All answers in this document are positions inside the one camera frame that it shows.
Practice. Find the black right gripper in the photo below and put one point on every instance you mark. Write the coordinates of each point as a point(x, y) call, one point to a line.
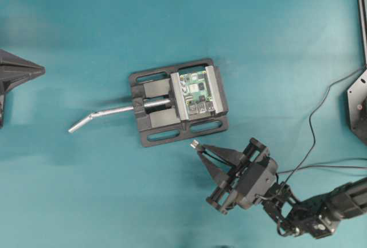
point(252, 173)

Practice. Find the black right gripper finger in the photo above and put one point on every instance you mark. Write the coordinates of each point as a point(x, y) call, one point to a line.
point(10, 80)

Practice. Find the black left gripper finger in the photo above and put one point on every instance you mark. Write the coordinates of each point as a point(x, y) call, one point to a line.
point(12, 63)

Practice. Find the silver USB plug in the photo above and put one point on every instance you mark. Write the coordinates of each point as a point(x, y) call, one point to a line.
point(195, 145)

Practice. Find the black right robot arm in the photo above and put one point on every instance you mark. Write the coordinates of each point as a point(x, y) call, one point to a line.
point(319, 215)

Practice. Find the green circuit board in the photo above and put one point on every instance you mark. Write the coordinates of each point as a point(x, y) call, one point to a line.
point(196, 93)

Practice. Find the black bench vise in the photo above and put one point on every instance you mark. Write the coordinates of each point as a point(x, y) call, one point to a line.
point(171, 122)

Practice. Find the silver vise handle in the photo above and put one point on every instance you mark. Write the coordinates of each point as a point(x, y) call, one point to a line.
point(103, 113)

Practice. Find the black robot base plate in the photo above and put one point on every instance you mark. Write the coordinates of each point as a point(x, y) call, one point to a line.
point(357, 107)

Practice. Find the black frame rail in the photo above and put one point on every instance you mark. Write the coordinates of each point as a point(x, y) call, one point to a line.
point(362, 17)

